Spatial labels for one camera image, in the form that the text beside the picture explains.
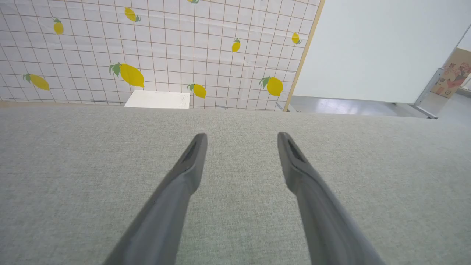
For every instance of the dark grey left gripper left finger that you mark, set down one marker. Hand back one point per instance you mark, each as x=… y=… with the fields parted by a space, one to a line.
x=165 y=213

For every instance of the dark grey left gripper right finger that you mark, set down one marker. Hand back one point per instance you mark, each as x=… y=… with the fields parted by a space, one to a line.
x=323 y=221

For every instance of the white box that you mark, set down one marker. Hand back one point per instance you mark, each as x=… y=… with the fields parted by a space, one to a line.
x=158 y=99

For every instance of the grey metal board stand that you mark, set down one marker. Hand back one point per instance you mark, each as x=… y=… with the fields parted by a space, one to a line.
x=427 y=99

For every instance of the lemon print partition screen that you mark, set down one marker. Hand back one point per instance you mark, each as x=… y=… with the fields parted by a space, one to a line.
x=165 y=44

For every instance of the white partition board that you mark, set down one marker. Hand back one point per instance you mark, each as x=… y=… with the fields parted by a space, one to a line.
x=375 y=51

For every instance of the printed cardboard box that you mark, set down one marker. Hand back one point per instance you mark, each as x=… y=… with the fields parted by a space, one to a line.
x=454 y=75

